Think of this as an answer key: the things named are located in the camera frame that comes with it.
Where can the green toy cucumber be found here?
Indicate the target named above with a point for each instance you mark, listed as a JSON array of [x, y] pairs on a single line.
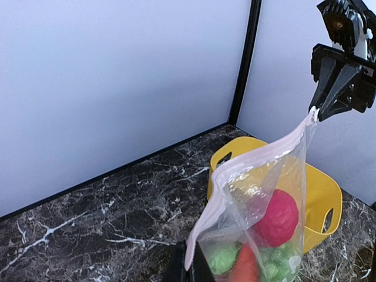
[[222, 258]]

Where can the yellow plastic basket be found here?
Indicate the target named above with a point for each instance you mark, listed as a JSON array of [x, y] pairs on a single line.
[[324, 198]]

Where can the red toy tomato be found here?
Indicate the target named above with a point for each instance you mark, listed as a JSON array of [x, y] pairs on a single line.
[[279, 222]]

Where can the red toy chili pepper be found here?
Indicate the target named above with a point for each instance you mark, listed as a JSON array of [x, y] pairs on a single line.
[[245, 268]]

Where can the clear zip top bag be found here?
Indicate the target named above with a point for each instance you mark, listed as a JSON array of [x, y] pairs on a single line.
[[241, 189]]

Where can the right black frame post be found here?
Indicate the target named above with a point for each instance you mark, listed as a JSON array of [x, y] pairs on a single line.
[[246, 60]]

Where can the green toy grapes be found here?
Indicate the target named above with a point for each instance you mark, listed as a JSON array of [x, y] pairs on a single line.
[[280, 263]]

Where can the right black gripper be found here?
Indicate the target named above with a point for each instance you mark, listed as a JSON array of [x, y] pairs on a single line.
[[344, 82]]

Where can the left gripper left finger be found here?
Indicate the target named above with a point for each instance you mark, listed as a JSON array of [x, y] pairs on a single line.
[[175, 270]]

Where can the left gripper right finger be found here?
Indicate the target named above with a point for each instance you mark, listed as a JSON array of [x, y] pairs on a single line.
[[199, 271]]

